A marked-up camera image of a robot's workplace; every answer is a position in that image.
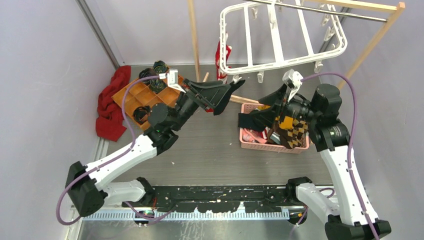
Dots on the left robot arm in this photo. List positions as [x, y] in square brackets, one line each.
[92, 185]

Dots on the pink sock in basket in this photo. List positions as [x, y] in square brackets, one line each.
[252, 136]

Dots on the dark sock in basket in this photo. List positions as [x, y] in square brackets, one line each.
[246, 121]

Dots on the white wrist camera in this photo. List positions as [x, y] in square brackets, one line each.
[172, 79]
[292, 82]

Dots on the brown yellow argyle sock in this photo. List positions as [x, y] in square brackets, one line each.
[289, 133]

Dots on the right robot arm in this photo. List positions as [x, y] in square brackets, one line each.
[352, 217]

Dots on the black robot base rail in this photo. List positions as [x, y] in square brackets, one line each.
[218, 199]

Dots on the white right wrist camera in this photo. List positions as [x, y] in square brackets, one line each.
[292, 82]

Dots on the black sock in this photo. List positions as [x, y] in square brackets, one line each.
[222, 104]

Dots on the metal hanger rod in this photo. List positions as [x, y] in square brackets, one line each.
[316, 10]

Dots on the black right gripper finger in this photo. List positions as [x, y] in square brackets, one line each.
[272, 98]
[265, 117]

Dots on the pink laundry basket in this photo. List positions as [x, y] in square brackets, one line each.
[305, 144]

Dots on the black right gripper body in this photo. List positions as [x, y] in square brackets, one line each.
[296, 108]

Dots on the red cloth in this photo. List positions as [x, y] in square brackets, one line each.
[109, 124]

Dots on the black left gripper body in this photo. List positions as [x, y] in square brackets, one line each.
[191, 97]

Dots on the rolled dark patterned sock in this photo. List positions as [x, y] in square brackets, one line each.
[160, 67]
[141, 114]
[147, 72]
[157, 85]

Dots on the white clip sock hanger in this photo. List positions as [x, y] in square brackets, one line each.
[255, 38]

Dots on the orange wooden compartment tray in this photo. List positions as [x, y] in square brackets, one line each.
[141, 95]

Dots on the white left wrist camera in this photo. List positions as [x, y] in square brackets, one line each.
[172, 79]

